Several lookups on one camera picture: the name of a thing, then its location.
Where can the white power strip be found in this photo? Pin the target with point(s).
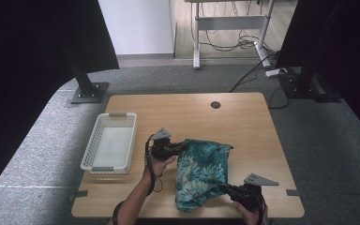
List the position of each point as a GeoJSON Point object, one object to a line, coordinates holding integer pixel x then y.
{"type": "Point", "coordinates": [273, 72]}

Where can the black metal stand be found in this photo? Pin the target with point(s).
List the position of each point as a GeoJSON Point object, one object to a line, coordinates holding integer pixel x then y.
{"type": "Point", "coordinates": [87, 90]}
{"type": "Point", "coordinates": [306, 81]}

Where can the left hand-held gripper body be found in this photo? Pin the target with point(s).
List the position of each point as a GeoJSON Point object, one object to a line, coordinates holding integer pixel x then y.
{"type": "Point", "coordinates": [162, 148]}

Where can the person's left hand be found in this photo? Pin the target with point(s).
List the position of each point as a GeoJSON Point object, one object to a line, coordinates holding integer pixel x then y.
{"type": "Point", "coordinates": [159, 167]}

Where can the grey tape strip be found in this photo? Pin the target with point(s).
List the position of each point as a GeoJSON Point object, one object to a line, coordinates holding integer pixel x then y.
{"type": "Point", "coordinates": [293, 192]}
{"type": "Point", "coordinates": [79, 194]}

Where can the teal floral shirt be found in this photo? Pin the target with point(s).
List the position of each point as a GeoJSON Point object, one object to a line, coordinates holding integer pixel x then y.
{"type": "Point", "coordinates": [201, 175]}

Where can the white desk frame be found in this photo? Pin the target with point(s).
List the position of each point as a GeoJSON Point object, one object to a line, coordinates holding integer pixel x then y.
{"type": "Point", "coordinates": [228, 22]}

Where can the white plastic basket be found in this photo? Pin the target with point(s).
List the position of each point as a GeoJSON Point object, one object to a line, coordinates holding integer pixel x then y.
{"type": "Point", "coordinates": [111, 146]}

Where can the black curtain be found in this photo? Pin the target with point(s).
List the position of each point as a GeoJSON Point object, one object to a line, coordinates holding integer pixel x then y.
{"type": "Point", "coordinates": [350, 47]}
{"type": "Point", "coordinates": [28, 62]}

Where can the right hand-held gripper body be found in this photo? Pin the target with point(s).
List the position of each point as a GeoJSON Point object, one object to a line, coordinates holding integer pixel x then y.
{"type": "Point", "coordinates": [248, 195]}

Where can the person's right hand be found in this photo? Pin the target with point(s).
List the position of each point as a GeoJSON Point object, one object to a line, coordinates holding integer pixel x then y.
{"type": "Point", "coordinates": [251, 217]}

